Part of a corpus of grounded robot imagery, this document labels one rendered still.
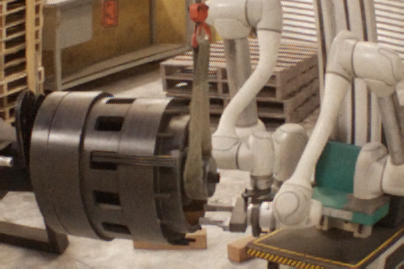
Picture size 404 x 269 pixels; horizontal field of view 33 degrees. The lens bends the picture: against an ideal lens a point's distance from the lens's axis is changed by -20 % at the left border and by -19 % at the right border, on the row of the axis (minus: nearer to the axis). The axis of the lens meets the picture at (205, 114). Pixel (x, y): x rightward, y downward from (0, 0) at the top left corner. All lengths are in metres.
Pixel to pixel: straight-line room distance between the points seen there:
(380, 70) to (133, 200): 0.92
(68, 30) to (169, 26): 2.26
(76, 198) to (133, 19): 6.35
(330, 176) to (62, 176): 1.25
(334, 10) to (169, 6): 6.16
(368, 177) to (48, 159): 1.24
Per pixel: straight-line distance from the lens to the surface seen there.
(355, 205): 3.00
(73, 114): 2.60
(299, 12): 8.58
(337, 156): 3.21
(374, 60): 2.42
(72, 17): 7.30
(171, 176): 2.47
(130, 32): 8.77
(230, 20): 3.03
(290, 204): 2.21
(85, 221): 2.60
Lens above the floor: 1.74
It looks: 15 degrees down
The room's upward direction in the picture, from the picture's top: 3 degrees counter-clockwise
